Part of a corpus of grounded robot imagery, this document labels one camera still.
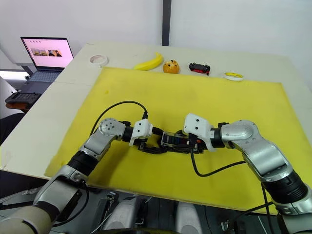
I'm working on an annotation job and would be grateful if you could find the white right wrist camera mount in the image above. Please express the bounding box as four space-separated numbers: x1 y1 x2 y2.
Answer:
183 113 218 153

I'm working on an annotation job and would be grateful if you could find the black cable under table edge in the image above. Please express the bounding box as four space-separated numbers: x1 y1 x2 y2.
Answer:
233 182 281 234

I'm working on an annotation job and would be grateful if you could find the open grey laptop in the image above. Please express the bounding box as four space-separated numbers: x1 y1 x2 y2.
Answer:
20 36 75 92

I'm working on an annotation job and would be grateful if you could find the black vertical post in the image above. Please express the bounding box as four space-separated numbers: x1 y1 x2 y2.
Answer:
161 0 172 46

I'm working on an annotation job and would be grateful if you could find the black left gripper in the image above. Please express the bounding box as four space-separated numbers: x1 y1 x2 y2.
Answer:
138 126 172 156

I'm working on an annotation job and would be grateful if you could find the grey rounded shell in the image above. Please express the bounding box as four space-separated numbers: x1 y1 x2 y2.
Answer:
175 201 203 234
102 196 147 232

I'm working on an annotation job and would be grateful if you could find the yellow and white tape roll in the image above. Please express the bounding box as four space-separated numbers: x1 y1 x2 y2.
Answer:
222 71 245 82

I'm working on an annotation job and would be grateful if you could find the orange muffin with dark spots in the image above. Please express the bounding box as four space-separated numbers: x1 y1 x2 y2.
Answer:
162 59 181 75

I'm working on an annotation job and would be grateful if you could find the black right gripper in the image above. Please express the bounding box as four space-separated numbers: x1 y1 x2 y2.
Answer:
168 130 205 155

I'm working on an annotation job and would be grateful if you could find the black and red toy car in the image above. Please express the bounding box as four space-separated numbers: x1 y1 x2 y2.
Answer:
188 62 211 77

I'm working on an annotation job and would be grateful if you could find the yellow foam mat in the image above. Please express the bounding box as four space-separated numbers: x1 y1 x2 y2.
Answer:
43 66 297 215

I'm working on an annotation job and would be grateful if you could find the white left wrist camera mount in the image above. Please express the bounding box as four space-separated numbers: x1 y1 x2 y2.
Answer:
128 118 154 147

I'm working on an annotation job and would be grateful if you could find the yellow toy banana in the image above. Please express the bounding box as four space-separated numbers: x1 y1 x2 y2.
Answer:
133 51 164 72

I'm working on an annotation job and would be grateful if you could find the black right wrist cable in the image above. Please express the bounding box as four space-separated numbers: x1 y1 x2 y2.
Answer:
188 133 247 177

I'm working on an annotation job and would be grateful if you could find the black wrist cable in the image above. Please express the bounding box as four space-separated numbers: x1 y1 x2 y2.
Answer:
188 133 247 177
90 100 150 137

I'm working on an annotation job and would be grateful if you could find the dark rounded chair back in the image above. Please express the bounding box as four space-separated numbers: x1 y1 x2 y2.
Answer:
0 113 25 145

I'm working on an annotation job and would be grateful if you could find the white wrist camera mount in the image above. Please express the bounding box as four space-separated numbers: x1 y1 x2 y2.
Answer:
128 118 154 147
183 113 218 153

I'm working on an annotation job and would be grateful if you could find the black handheld controller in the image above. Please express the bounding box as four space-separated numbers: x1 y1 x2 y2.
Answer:
4 91 42 106

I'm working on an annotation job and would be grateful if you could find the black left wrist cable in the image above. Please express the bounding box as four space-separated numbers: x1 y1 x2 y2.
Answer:
90 100 150 137

